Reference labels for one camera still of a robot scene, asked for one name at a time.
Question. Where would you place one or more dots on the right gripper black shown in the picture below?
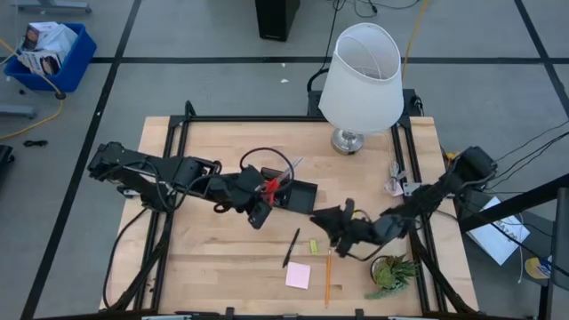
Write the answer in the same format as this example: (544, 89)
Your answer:
(360, 231)

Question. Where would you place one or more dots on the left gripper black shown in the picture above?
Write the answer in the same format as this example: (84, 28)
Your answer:
(240, 191)

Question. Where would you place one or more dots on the small yellow eraser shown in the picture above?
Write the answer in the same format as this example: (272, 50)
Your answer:
(314, 247)

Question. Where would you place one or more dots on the black pen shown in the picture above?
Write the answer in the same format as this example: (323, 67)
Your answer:
(291, 248)

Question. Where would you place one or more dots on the orange pencil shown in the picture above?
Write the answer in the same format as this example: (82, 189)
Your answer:
(328, 280)

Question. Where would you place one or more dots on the pink sticky note pad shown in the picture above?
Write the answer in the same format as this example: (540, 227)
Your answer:
(298, 275)

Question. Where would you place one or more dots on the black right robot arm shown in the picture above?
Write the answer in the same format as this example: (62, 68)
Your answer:
(435, 189)

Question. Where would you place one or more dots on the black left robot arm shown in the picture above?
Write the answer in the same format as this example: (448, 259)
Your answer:
(133, 164)

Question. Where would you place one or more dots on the black mesh desk organizer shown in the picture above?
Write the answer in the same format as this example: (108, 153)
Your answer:
(302, 197)

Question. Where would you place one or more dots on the green potted succulent plant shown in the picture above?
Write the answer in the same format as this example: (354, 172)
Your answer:
(391, 275)

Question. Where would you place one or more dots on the yellow plug connector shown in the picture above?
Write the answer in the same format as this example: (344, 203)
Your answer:
(450, 156)

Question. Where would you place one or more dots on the white shade table lamp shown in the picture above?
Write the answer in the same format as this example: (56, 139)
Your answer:
(362, 84)

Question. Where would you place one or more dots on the white paper sheet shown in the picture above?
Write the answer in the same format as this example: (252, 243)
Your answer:
(498, 235)

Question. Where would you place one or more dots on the black tower case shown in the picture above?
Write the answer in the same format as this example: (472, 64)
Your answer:
(276, 20)

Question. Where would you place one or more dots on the black metal beam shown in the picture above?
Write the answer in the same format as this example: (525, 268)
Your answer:
(511, 205)

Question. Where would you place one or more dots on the blue plastic bin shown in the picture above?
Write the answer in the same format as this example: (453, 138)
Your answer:
(77, 66)

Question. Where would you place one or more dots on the white plastic bag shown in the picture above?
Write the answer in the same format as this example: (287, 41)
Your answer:
(60, 40)

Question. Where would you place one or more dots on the white printed carton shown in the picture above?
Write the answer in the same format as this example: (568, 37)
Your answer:
(40, 62)
(35, 33)

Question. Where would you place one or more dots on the grey metal foot bar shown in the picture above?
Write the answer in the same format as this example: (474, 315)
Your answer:
(53, 6)
(15, 111)

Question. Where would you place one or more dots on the black floor object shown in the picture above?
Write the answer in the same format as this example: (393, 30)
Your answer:
(4, 160)

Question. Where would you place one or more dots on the black aluminium table frame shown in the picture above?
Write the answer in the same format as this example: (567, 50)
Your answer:
(249, 118)

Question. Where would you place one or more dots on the grey metal bracket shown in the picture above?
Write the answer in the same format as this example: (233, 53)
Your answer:
(410, 189)

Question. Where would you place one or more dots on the grey metal post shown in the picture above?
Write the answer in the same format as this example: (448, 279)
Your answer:
(561, 244)

